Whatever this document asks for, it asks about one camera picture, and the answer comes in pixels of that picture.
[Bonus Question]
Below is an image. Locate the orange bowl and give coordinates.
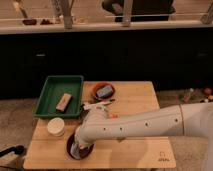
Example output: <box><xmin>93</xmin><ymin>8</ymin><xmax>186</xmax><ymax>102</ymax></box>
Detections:
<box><xmin>91</xmin><ymin>82</ymin><xmax>115</xmax><ymax>100</ymax></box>

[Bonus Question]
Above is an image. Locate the green plastic tray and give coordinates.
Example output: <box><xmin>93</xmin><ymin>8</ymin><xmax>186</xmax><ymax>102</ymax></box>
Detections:
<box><xmin>34</xmin><ymin>75</ymin><xmax>84</xmax><ymax>119</ymax></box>

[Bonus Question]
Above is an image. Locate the white round container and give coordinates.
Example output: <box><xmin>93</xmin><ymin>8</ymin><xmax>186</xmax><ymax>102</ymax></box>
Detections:
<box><xmin>47</xmin><ymin>117</ymin><xmax>65</xmax><ymax>136</ymax></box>

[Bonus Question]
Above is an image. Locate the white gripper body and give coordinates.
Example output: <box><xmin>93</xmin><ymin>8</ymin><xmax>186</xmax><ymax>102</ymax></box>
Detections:
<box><xmin>74</xmin><ymin>128</ymin><xmax>94</xmax><ymax>149</ymax></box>

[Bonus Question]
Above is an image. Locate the black cable plug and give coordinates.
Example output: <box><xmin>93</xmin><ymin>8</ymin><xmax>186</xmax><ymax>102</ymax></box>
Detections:
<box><xmin>0</xmin><ymin>145</ymin><xmax>24</xmax><ymax>157</ymax></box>

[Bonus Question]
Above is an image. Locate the white brush tool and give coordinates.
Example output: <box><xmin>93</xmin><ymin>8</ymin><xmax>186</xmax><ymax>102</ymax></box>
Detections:
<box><xmin>83</xmin><ymin>99</ymin><xmax>115</xmax><ymax>110</ymax></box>

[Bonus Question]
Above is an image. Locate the light blue towel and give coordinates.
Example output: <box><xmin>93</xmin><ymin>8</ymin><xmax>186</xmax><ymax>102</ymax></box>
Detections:
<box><xmin>70</xmin><ymin>143</ymin><xmax>80</xmax><ymax>159</ymax></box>

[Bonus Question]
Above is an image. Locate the person in dark clothes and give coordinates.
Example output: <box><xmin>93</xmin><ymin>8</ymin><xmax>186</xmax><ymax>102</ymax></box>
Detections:
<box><xmin>102</xmin><ymin>0</ymin><xmax>175</xmax><ymax>22</ymax></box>

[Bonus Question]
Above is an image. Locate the white railing shelf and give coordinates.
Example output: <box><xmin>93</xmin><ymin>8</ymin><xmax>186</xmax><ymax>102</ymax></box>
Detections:
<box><xmin>0</xmin><ymin>0</ymin><xmax>213</xmax><ymax>34</ymax></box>

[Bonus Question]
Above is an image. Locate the blue sponge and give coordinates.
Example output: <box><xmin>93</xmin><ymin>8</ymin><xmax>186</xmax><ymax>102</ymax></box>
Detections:
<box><xmin>96</xmin><ymin>85</ymin><xmax>113</xmax><ymax>98</ymax></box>

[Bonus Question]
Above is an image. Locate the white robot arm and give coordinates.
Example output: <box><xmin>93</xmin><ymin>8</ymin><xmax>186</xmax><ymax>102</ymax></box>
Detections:
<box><xmin>70</xmin><ymin>103</ymin><xmax>213</xmax><ymax>171</ymax></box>

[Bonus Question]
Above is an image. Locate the purple bowl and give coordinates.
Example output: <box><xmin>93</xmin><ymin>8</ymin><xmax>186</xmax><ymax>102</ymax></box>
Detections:
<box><xmin>66</xmin><ymin>134</ymin><xmax>93</xmax><ymax>160</ymax></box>

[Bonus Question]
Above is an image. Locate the wooden block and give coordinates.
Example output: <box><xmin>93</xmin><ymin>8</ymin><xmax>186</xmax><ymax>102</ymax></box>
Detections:
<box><xmin>56</xmin><ymin>93</ymin><xmax>72</xmax><ymax>112</ymax></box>

